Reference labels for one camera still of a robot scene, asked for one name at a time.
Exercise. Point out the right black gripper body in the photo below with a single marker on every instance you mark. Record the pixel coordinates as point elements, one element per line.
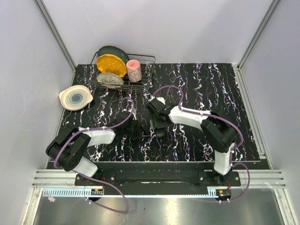
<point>157,123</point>

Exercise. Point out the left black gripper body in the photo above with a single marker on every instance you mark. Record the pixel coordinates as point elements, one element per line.
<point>134,130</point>

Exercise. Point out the black glasses case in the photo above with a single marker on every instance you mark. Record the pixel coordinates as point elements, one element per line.
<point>160,132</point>

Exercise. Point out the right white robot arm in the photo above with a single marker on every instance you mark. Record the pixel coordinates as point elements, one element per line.
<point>219,132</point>

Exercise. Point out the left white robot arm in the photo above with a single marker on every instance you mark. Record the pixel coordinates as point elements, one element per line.
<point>68,147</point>

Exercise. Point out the grey patterned small plate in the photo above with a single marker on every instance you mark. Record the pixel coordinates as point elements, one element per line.
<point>109,80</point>

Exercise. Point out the pink patterned cup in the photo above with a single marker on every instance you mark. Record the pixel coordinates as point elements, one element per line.
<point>134,70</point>

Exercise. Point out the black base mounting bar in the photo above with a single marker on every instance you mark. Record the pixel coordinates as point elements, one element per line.
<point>194,173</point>

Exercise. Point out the cream bowl with rings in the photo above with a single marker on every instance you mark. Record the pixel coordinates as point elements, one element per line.
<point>75,97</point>

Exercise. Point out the yellow dotted plate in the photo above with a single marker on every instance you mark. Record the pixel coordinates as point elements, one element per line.
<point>109,63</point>

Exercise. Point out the dark green plate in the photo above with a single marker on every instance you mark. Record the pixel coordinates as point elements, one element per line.
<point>109,49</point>

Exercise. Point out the black wire dish rack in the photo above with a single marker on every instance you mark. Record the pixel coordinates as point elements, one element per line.
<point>147,65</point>

